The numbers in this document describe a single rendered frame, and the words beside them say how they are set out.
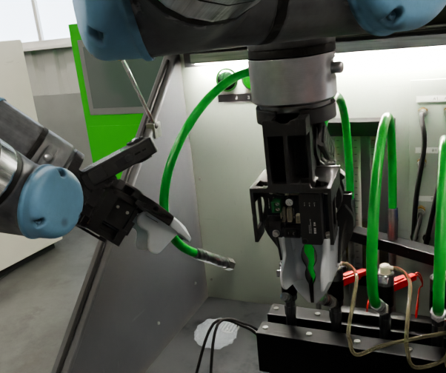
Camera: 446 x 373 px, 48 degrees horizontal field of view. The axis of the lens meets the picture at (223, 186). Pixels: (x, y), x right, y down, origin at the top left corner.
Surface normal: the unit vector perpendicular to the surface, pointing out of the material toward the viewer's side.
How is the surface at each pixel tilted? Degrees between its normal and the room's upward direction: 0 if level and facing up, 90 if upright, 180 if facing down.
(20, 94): 90
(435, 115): 90
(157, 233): 76
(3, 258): 90
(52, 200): 90
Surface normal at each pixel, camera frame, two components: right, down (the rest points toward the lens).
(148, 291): 0.91, 0.04
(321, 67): 0.51, 0.21
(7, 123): 0.60, -0.23
